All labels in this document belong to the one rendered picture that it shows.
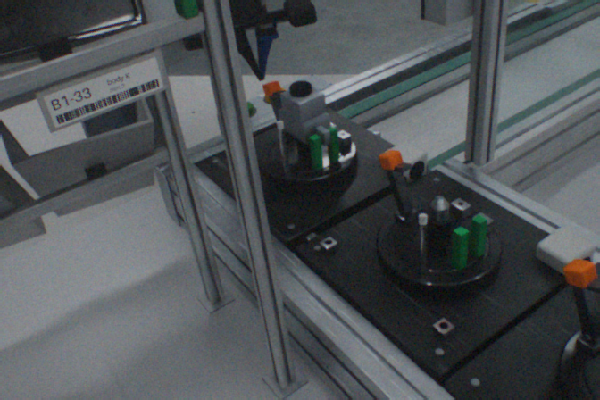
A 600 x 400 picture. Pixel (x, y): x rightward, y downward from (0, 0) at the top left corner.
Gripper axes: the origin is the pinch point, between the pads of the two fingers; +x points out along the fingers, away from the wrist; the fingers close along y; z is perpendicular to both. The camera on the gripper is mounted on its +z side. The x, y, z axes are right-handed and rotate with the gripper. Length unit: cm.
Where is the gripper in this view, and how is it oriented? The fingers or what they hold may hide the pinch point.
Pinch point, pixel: (256, 57)
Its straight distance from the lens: 90.3
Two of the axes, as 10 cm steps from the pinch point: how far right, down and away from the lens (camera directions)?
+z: -1.7, -4.9, 8.6
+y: -9.7, 2.3, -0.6
